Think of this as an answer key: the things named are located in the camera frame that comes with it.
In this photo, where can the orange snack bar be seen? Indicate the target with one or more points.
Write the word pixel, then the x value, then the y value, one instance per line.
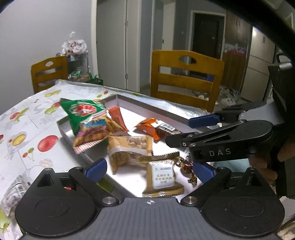
pixel 116 117

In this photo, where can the yellow pink snack packet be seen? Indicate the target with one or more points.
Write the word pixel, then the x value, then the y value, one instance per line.
pixel 96 135

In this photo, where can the person's right hand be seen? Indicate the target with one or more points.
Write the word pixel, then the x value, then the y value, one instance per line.
pixel 265 168

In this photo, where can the wooden wall cupboard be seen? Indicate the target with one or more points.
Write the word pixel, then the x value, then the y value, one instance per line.
pixel 238 27

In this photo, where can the red cloth pile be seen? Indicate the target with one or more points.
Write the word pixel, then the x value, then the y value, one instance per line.
pixel 236 49

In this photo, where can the beige pastry packet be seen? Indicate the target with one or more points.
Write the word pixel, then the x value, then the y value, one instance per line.
pixel 124 152

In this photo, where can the white interior door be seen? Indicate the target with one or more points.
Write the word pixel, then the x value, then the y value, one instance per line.
pixel 110 46

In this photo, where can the dark entrance door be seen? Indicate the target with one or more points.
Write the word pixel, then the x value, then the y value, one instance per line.
pixel 206 34

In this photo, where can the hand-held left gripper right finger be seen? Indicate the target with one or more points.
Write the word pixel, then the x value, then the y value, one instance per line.
pixel 204 172

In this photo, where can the white shoe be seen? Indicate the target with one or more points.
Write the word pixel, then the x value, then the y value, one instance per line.
pixel 228 101

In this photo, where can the orange snack packet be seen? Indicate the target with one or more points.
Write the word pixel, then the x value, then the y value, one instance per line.
pixel 147 125

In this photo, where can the white refrigerator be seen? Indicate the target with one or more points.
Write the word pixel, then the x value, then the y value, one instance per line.
pixel 258 64

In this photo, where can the brown packet with white label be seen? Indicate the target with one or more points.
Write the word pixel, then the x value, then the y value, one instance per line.
pixel 161 176

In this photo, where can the green snack bag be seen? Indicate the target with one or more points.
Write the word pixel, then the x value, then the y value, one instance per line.
pixel 80 115

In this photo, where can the gold candy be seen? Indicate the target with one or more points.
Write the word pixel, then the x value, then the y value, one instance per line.
pixel 186 166

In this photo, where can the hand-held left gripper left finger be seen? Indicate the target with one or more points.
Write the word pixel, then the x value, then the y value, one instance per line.
pixel 96 170

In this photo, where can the storage cart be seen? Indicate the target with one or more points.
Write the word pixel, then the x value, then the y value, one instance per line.
pixel 77 69

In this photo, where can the wooden chair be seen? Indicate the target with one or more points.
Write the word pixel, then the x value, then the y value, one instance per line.
pixel 46 69
pixel 184 80

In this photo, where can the clear plastic packet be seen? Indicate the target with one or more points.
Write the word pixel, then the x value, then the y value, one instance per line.
pixel 18 190

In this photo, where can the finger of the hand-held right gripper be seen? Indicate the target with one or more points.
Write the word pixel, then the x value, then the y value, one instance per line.
pixel 207 136
pixel 202 121

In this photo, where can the fruit print tablecloth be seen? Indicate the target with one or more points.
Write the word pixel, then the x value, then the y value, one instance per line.
pixel 34 120

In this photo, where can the silver metal tray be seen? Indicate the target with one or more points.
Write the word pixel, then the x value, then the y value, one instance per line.
pixel 132 113

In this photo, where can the white plastic bag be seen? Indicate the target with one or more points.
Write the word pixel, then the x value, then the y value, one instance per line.
pixel 73 46

